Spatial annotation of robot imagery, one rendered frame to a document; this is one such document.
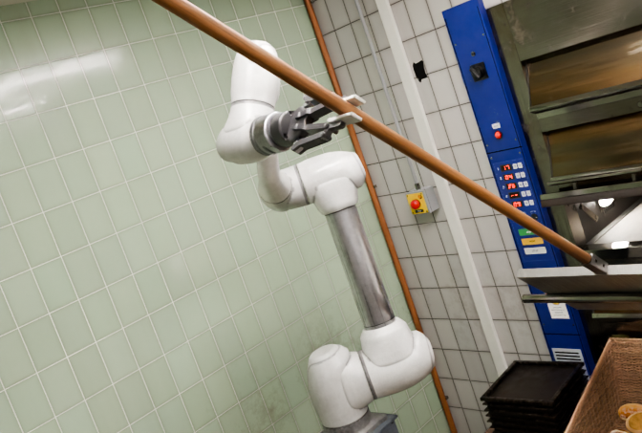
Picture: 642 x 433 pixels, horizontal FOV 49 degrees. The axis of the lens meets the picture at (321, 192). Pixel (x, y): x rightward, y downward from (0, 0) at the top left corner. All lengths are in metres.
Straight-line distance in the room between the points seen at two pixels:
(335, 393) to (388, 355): 0.19
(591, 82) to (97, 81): 1.64
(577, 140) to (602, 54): 0.31
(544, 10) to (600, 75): 0.28
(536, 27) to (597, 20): 0.21
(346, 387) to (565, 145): 1.13
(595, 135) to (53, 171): 1.79
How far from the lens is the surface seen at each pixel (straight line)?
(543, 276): 2.19
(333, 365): 2.14
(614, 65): 2.42
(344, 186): 2.09
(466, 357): 3.24
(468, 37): 2.62
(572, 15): 2.45
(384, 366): 2.15
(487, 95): 2.62
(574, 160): 2.55
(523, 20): 2.53
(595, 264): 2.04
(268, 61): 1.25
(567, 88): 2.49
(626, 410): 2.73
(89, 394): 2.43
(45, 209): 2.37
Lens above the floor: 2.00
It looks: 7 degrees down
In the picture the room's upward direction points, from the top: 19 degrees counter-clockwise
